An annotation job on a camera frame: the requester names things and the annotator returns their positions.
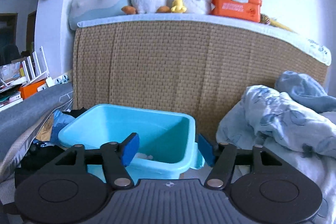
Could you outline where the teal plastic storage bin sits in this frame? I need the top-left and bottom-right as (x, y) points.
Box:
(57, 103), (206, 180)

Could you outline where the pile of dark clothes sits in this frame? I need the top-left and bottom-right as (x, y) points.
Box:
(14, 107), (87, 186)

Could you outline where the blue floral duvet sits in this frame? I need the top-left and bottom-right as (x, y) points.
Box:
(216, 71), (335, 223)

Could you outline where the woven rattan headboard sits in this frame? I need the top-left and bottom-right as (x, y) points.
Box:
(73, 14), (332, 139)

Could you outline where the white power strip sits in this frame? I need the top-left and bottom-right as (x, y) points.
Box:
(37, 70), (72, 92)

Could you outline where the grey pillow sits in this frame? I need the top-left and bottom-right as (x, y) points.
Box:
(1, 83), (74, 181)

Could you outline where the white wifi router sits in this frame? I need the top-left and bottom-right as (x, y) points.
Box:
(21, 46), (50, 85)

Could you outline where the yellow item on headboard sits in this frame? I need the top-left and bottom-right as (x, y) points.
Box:
(260, 14), (293, 32)

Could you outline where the orange first aid box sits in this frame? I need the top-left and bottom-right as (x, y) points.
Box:
(211, 0), (262, 23)

